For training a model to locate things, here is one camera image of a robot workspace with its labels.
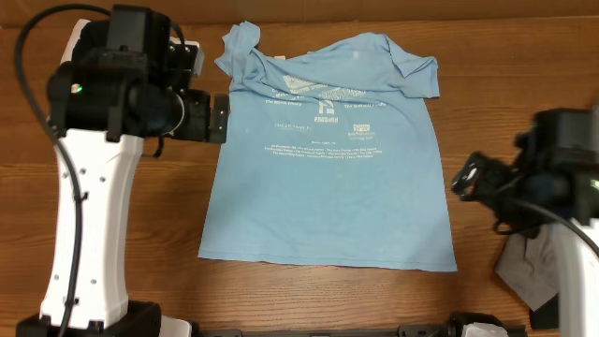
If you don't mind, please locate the black garment under grey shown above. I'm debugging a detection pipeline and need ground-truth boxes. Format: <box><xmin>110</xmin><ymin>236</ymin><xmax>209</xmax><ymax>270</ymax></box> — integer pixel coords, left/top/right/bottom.
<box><xmin>529</xmin><ymin>294</ymin><xmax>560</xmax><ymax>330</ymax></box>

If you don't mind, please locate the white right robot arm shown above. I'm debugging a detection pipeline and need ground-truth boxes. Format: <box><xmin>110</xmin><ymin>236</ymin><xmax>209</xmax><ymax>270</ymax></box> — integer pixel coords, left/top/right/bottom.
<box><xmin>451</xmin><ymin>108</ymin><xmax>598</xmax><ymax>336</ymax></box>

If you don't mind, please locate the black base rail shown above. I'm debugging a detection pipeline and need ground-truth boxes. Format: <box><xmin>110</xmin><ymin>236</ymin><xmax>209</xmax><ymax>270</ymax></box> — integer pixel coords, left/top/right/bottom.
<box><xmin>191</xmin><ymin>312</ymin><xmax>528</xmax><ymax>337</ymax></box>

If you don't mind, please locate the beige folded garment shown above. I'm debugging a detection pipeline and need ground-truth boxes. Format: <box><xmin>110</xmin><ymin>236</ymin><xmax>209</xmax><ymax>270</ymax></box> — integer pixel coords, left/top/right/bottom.
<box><xmin>60</xmin><ymin>19</ymin><xmax>90</xmax><ymax>64</ymax></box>

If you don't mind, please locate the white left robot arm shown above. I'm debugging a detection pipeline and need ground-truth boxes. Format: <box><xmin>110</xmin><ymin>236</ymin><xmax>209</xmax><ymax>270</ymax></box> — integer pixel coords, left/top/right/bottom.
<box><xmin>16</xmin><ymin>5</ymin><xmax>229</xmax><ymax>336</ymax></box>

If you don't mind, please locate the light blue t-shirt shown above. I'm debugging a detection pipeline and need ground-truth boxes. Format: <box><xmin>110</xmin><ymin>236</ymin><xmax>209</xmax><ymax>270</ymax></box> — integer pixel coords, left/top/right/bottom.
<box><xmin>198</xmin><ymin>22</ymin><xmax>457</xmax><ymax>272</ymax></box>

